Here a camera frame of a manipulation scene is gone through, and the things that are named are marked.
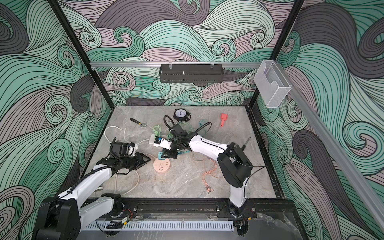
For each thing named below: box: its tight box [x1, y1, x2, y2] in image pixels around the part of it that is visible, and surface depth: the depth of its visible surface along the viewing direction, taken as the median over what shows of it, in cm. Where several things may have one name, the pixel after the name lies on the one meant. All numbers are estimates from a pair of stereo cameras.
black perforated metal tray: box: [159, 64, 225, 83], surface depth 97 cm
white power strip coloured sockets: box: [148, 134, 172, 150], surface depth 74 cm
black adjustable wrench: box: [130, 117, 148, 128], surface depth 112 cm
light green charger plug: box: [153, 124, 162, 139], surface depth 101 cm
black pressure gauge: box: [173, 108, 192, 122], surface depth 115 cm
